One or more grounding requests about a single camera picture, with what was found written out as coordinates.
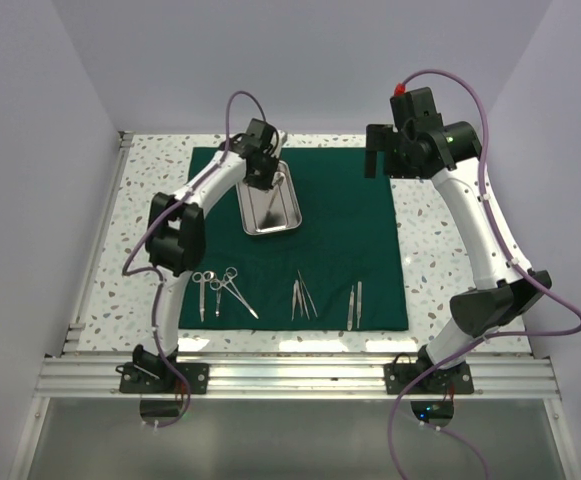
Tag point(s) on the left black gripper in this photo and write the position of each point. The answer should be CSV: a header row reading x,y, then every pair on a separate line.
x,y
265,184

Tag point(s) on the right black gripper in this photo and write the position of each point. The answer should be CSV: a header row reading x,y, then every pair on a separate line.
x,y
378,138

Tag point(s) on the stainless steel instrument tray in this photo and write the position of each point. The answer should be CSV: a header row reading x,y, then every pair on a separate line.
x,y
273,211

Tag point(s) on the long steel curved forceps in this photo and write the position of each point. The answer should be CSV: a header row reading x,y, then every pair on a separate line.
x,y
229,280

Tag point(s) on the dark green surgical cloth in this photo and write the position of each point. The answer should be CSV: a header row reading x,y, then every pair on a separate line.
x,y
348,234

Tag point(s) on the steel surgical scissors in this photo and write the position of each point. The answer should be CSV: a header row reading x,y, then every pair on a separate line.
x,y
202,278

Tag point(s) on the small steel hemostat clamp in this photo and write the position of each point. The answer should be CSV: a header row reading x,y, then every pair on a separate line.
x,y
217,286

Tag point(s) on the steel scalpel handle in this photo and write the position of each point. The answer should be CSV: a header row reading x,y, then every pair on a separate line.
x,y
351,306
359,291

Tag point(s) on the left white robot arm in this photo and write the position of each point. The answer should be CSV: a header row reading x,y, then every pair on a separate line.
x,y
176,236

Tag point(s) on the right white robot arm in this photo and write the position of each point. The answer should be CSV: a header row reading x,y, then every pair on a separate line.
x,y
502,288

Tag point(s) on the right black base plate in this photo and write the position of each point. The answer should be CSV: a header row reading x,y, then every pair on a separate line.
x,y
403,374

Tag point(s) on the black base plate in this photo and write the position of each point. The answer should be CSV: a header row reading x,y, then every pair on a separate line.
x,y
134,380
403,374

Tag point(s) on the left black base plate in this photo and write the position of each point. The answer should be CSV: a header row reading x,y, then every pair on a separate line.
x,y
134,380

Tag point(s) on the aluminium rail frame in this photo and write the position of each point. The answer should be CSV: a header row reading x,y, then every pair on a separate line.
x,y
299,404

